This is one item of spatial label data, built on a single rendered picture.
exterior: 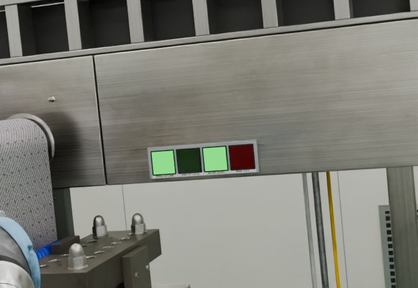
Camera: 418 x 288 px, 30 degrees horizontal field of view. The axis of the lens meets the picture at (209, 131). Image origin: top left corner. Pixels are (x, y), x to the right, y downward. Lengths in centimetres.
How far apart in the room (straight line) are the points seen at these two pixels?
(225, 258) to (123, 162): 249
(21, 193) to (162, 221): 267
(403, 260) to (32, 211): 83
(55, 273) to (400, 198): 80
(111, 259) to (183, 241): 272
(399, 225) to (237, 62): 52
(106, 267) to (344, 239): 266
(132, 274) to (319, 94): 53
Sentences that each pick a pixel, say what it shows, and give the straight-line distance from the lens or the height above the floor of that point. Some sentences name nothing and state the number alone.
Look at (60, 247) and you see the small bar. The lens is 166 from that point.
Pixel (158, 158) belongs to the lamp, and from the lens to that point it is 174.
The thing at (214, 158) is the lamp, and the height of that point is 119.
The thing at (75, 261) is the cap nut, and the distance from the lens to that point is 148.
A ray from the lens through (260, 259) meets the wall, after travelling 417.
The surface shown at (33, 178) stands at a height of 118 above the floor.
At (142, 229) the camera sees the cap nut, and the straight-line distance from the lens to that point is 177.
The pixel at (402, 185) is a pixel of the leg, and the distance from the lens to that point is 182.
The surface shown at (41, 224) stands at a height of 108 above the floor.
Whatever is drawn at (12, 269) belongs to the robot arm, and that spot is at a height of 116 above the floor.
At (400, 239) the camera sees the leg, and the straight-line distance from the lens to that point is 184.
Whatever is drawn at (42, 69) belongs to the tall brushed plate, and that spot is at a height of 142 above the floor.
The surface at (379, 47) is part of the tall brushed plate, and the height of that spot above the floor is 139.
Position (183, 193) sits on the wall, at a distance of 421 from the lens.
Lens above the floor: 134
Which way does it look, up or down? 3 degrees down
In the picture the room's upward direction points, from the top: 5 degrees counter-clockwise
